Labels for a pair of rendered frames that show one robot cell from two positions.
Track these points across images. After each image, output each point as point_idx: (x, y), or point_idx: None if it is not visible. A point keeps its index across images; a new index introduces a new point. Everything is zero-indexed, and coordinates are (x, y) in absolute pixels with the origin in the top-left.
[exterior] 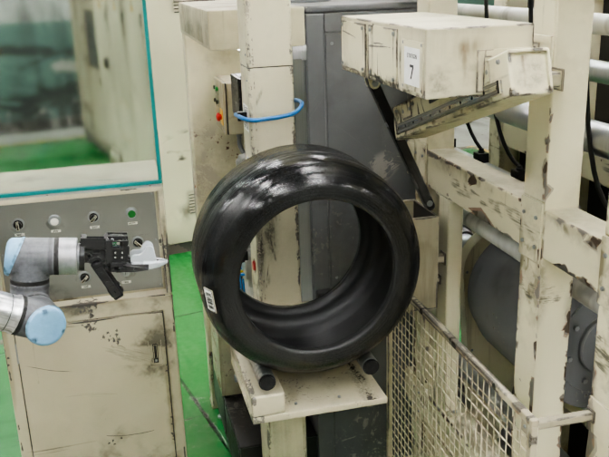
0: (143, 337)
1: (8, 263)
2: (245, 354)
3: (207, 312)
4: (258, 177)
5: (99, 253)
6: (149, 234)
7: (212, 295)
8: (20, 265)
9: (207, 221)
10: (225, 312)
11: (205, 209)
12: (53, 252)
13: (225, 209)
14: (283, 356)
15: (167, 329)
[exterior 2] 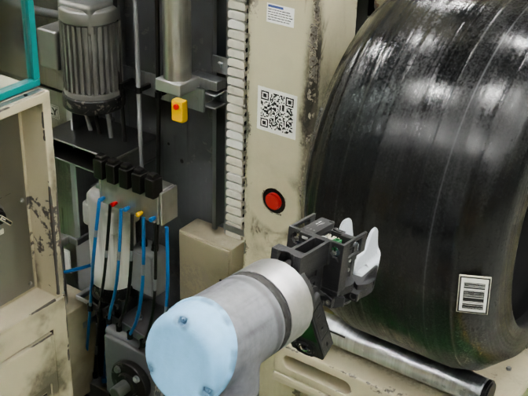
0: (27, 393)
1: (224, 376)
2: (473, 363)
3: (436, 317)
4: (524, 45)
5: (315, 276)
6: (11, 193)
7: (490, 284)
8: (240, 369)
9: (428, 149)
10: (491, 306)
11: (379, 126)
12: (282, 310)
13: (492, 118)
14: (518, 343)
15: (59, 361)
